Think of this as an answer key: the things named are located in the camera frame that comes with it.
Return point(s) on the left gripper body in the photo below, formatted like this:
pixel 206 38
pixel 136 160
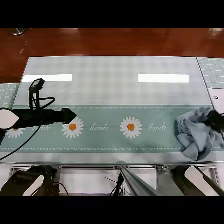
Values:
pixel 53 115

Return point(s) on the grey-blue shirt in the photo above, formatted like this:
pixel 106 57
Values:
pixel 195 136

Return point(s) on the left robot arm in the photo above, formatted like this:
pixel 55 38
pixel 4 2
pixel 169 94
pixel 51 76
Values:
pixel 26 117

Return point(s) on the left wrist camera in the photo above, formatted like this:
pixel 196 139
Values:
pixel 34 87

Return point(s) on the silver frame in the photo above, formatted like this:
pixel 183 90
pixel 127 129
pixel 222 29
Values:
pixel 140 185

